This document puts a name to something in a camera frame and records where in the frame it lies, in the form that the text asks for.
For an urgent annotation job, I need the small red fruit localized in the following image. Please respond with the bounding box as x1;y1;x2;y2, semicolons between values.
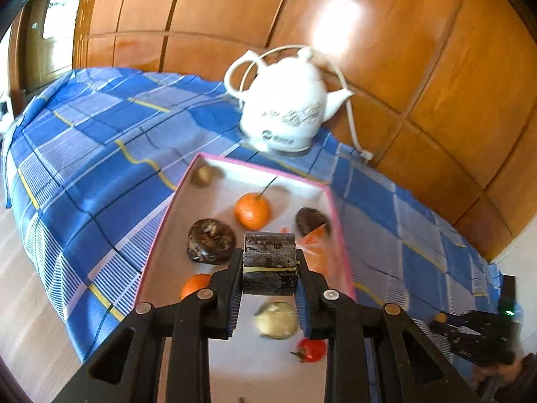
290;338;327;364

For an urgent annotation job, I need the pale-cut sugarcane piece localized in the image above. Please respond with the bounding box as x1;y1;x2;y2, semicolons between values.
255;301;299;340

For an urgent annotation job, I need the dark sugarcane piece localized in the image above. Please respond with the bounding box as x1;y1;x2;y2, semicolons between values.
242;232;298;296

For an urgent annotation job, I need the orange fruit with stem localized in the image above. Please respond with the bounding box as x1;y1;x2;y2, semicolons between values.
234;177;276;231

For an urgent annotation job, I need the small yellow round fruit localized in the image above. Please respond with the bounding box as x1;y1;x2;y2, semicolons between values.
191;165;217;186

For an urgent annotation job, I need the small yellow-green fruit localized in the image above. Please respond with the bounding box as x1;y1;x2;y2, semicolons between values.
434;312;448;323

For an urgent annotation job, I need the person right hand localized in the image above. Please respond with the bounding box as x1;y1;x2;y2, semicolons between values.
471;358;523;389

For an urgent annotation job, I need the pink-edged white box tray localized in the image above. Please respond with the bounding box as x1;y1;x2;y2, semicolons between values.
137;154;353;402

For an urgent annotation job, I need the blue plaid tablecloth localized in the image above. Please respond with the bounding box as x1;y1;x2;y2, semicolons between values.
2;68;501;358

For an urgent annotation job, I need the white ceramic electric kettle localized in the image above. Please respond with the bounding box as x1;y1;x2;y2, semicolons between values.
223;46;353;155

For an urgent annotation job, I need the wooden panel wardrobe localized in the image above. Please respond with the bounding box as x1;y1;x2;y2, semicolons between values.
73;0;536;259

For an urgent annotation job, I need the wooden glass door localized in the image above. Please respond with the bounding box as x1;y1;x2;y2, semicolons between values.
15;0;80;94

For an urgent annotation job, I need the white kettle power cord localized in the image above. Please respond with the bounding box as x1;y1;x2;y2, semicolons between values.
237;44;374;163

